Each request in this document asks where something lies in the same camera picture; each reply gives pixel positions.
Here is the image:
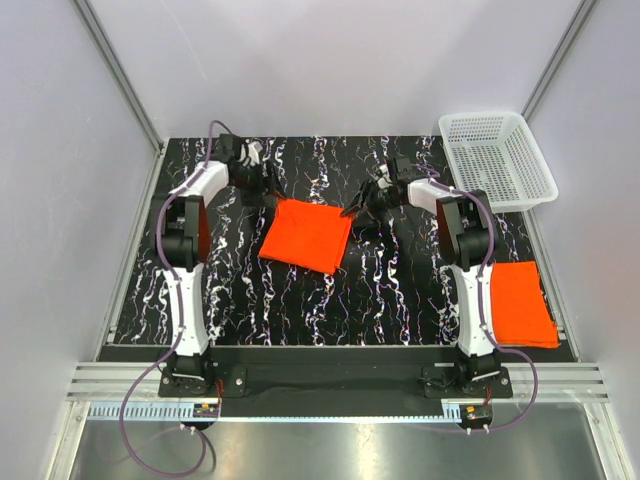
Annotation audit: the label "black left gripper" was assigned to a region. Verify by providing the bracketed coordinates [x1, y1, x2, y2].
[230, 158, 285, 207]

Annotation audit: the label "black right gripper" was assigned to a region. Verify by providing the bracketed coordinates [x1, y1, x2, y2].
[340, 180, 401, 230]

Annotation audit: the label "orange t-shirt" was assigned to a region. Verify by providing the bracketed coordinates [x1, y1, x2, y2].
[491, 261, 559, 349]
[259, 199, 352, 275]

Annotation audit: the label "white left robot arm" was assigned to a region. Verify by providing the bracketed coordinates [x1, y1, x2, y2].
[152, 134, 285, 396]

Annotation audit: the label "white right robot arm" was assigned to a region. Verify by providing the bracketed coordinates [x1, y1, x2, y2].
[341, 157, 501, 397]

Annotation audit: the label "white plastic mesh basket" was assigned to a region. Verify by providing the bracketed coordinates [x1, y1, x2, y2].
[438, 112, 558, 213]

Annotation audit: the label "folded orange t-shirt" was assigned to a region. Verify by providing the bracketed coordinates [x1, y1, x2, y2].
[491, 261, 559, 349]

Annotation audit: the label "white slotted cable duct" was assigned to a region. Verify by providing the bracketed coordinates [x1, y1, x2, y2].
[88, 401, 222, 422]

